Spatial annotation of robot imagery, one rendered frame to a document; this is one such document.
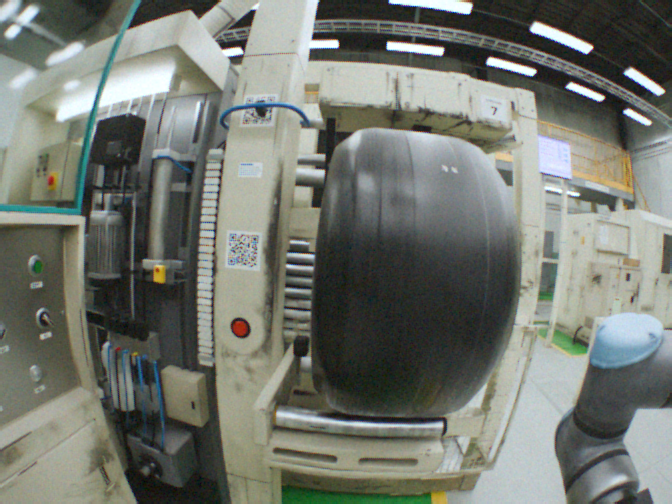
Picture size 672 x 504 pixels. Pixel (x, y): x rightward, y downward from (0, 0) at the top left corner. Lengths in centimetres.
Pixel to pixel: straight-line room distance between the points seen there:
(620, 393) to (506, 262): 24
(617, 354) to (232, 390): 69
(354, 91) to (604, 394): 90
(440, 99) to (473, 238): 63
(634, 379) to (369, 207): 38
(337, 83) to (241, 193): 48
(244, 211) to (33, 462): 69
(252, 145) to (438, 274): 44
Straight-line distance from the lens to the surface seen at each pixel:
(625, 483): 38
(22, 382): 68
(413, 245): 39
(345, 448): 64
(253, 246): 62
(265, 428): 61
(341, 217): 41
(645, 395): 37
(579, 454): 41
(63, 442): 72
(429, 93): 98
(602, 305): 482
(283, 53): 73
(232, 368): 70
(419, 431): 64
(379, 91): 95
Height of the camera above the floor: 126
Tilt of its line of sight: 3 degrees down
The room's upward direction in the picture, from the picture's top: 5 degrees clockwise
